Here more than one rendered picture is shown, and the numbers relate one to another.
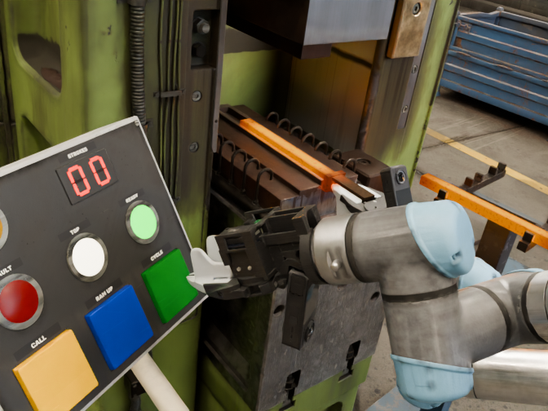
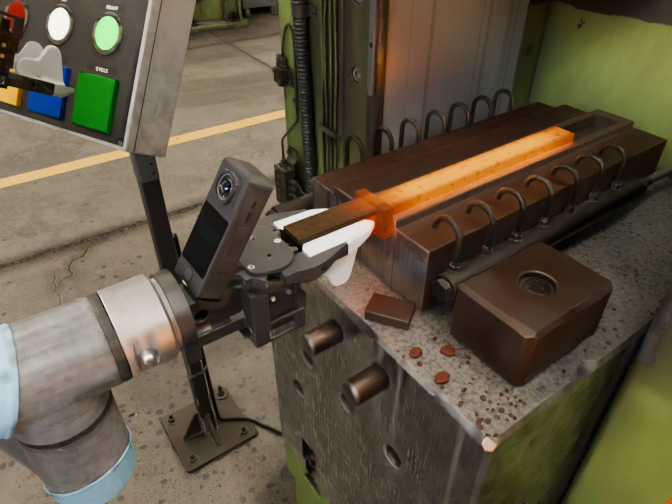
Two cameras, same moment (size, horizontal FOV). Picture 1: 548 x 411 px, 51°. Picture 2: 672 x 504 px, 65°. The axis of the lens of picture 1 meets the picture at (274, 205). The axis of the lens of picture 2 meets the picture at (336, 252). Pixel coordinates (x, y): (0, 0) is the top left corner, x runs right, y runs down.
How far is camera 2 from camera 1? 119 cm
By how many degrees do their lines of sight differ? 77
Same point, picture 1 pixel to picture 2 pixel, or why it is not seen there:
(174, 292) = (89, 107)
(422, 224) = not seen: outside the picture
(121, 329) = not seen: hidden behind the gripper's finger
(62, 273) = (42, 21)
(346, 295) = (356, 434)
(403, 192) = (214, 217)
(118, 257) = (76, 43)
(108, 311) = not seen: hidden behind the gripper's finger
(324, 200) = (370, 242)
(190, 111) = (351, 16)
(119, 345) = (36, 97)
